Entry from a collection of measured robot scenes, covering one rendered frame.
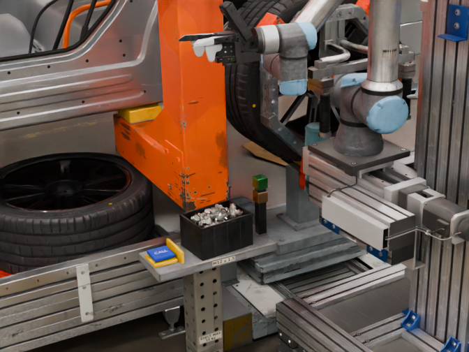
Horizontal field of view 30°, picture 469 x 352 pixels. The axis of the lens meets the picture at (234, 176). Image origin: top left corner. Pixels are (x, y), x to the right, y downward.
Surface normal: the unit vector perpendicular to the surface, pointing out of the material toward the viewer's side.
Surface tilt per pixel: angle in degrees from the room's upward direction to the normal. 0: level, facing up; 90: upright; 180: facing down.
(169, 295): 90
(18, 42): 55
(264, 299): 0
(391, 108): 98
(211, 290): 90
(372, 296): 0
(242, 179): 0
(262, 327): 90
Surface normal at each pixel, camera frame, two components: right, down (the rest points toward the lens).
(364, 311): -0.03, -0.92
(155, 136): -0.88, 0.20
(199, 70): 0.47, 0.33
